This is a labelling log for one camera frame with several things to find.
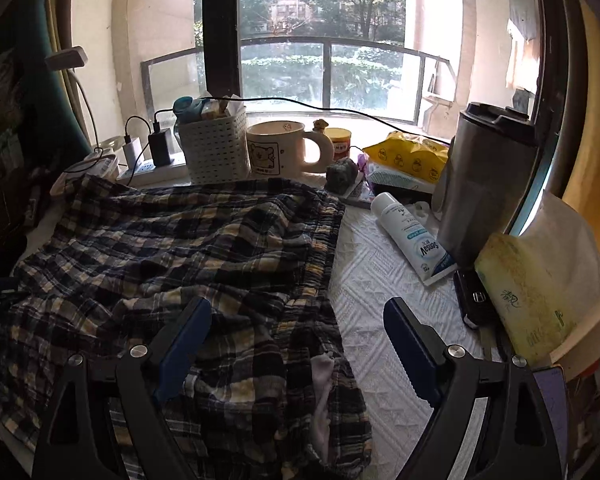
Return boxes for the white usb charger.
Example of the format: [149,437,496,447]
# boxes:
[122,134,144,170]

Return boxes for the white perforated storage basket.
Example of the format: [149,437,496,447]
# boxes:
[176,102,249,184]

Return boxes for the beige lidded food container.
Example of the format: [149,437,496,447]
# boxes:
[50,152,120,197]

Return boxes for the white textured table cloth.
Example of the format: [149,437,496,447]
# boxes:
[9,171,491,480]

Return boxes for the small yellow jar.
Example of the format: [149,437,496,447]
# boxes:
[324,127,351,162]

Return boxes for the steel travel tumbler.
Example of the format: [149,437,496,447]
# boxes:
[431,102,538,266]

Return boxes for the white desk lamp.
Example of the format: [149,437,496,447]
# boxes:
[45,46,102,151]

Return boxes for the black power adapter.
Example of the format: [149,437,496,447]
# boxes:
[148,120,173,168]

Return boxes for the yellow curtain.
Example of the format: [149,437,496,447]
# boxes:
[562,0,600,253]

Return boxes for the white lotion tube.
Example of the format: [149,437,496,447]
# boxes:
[370,193,457,286]

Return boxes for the cream cartoon mug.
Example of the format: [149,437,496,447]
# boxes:
[246,120,335,179]

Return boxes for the black smartphone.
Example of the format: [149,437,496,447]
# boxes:
[453,269,495,330]

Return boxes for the yellow tissue pack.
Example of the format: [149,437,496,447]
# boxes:
[475,192,600,365]

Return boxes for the blue plaid pants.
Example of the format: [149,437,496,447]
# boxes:
[0,177,372,479]

